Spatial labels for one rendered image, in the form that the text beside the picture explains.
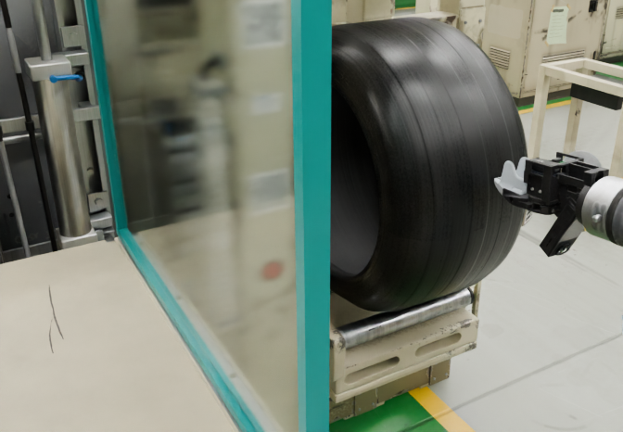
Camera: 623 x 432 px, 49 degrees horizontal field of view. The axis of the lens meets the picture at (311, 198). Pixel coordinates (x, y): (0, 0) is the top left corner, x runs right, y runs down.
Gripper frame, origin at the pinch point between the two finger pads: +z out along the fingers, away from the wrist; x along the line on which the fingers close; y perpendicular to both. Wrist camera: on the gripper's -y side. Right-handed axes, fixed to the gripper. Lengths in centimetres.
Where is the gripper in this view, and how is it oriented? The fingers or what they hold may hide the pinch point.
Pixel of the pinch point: (501, 184)
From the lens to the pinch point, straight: 121.3
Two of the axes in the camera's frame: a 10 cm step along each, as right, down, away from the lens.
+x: -8.8, 2.1, -4.4
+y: -0.6, -9.4, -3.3
